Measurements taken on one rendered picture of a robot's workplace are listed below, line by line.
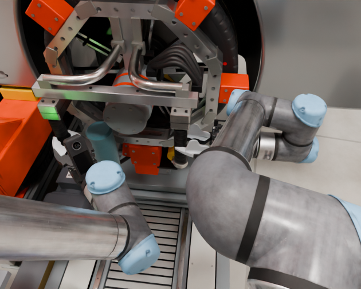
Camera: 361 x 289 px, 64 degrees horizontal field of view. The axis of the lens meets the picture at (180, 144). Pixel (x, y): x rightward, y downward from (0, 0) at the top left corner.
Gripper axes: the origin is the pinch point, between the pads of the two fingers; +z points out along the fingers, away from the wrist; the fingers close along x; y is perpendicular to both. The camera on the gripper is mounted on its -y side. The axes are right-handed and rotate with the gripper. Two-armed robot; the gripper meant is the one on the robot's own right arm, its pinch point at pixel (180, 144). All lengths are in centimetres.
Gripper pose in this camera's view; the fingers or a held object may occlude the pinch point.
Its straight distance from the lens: 79.7
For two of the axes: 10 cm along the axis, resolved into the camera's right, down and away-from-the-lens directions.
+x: -1.1, 7.4, -6.7
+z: -9.9, -0.8, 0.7
